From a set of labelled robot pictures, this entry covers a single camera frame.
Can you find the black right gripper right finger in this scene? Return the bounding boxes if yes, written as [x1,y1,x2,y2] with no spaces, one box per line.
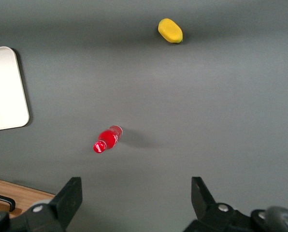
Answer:
[190,176,252,232]

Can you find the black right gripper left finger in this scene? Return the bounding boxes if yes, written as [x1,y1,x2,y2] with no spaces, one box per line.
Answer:
[25,176,84,232]

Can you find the beige rectangular tray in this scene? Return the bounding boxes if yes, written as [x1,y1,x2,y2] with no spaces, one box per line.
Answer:
[0,46,30,133]

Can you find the wooden drawer cabinet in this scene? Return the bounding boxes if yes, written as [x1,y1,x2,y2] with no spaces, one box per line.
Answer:
[0,176,56,219]

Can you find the wooden drawer front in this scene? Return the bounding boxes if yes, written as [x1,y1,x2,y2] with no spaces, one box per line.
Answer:
[0,179,52,219]

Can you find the small red bottle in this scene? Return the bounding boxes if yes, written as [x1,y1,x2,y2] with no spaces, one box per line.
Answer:
[93,124,124,154]

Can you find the yellow mango toy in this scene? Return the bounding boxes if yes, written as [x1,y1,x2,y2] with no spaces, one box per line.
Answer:
[157,17,184,44]

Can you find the black drawer handle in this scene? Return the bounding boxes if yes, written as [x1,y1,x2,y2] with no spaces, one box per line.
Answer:
[0,191,16,213]

